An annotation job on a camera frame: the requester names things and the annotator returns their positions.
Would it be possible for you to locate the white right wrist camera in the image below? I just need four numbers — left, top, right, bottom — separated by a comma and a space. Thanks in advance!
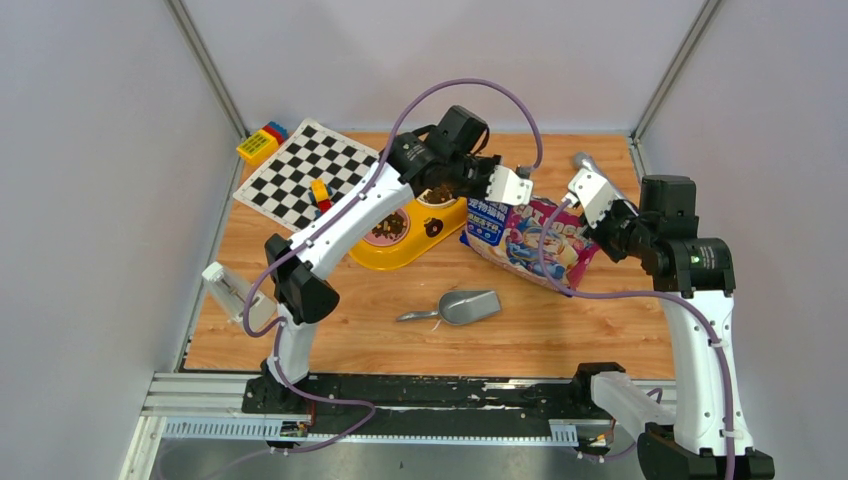
563, 167, 626, 228

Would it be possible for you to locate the colourful pet food bag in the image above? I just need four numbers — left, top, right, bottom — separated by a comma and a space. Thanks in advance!
460, 196, 599, 289

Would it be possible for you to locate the yellow double bowl tray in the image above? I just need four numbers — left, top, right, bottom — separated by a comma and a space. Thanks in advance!
349, 187, 467, 271

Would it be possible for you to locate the black white checkerboard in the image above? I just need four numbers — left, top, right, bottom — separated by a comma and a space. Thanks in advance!
233, 118, 378, 232

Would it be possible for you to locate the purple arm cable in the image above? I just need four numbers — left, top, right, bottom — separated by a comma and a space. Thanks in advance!
241, 78, 545, 453
536, 195, 738, 480

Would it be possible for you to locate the silver microphone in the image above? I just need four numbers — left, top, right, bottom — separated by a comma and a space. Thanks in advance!
572, 152, 635, 206

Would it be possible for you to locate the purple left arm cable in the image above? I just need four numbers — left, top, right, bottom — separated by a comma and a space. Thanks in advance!
241, 78, 545, 453

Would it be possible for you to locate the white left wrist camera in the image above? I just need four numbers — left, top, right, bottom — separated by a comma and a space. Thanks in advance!
484, 165, 534, 206

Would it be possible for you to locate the brown pet food kibble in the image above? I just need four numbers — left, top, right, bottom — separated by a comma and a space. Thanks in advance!
364, 187, 465, 247

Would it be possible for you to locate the cream cat-shaped bowl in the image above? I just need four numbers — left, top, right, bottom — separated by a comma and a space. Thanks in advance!
416, 186, 457, 209

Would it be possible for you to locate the small yellow blue toy block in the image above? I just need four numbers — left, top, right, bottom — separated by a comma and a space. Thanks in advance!
309, 179, 333, 216

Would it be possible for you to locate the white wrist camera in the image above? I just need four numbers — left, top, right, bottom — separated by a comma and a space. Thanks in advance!
484, 165, 534, 206
563, 167, 626, 228

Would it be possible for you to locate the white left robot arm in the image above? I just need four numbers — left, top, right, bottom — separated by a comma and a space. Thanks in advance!
266, 105, 500, 413

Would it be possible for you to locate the yellow red blue toy block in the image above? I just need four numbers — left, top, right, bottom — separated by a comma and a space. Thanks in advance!
236, 121, 289, 166

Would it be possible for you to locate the pink cat-shaped bowl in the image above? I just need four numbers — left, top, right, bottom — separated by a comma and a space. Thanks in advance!
363, 209, 410, 248

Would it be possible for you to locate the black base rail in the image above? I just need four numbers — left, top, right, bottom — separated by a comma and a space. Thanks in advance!
241, 372, 612, 443

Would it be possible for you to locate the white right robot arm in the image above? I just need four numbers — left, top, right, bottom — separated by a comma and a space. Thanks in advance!
566, 169, 775, 479

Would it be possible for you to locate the silver metal hook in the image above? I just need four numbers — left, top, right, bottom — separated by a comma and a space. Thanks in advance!
396, 290, 502, 326

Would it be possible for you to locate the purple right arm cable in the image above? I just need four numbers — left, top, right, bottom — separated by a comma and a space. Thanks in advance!
536, 195, 738, 480

